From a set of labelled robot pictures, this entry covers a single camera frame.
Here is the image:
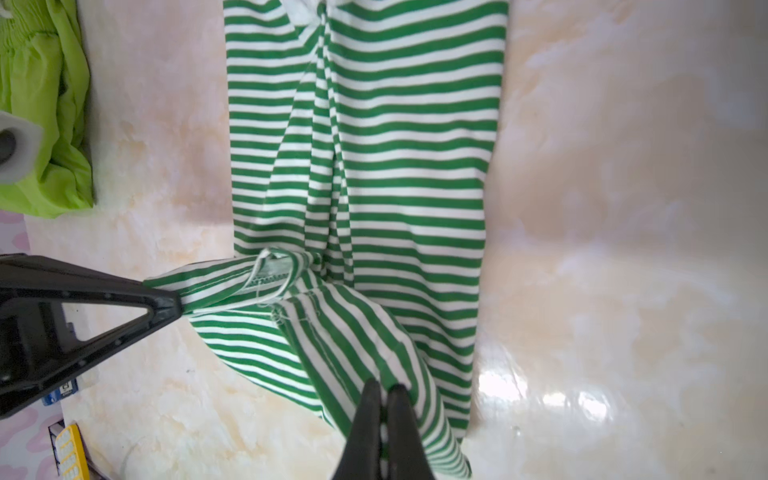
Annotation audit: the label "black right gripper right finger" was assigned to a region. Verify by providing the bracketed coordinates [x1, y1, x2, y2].
[386, 384, 435, 480]

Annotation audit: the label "yellow calculator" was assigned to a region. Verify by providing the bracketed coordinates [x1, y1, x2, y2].
[54, 424, 90, 480]

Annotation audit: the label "lime green shorts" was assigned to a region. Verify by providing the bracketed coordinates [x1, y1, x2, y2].
[1, 1, 94, 219]

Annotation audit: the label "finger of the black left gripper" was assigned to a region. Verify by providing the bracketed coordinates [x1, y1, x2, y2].
[1, 254, 182, 418]

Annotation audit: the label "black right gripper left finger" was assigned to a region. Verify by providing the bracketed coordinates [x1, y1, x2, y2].
[332, 379, 382, 480]

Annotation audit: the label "green white striped shirt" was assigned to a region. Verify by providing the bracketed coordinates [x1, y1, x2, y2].
[148, 1, 509, 479]

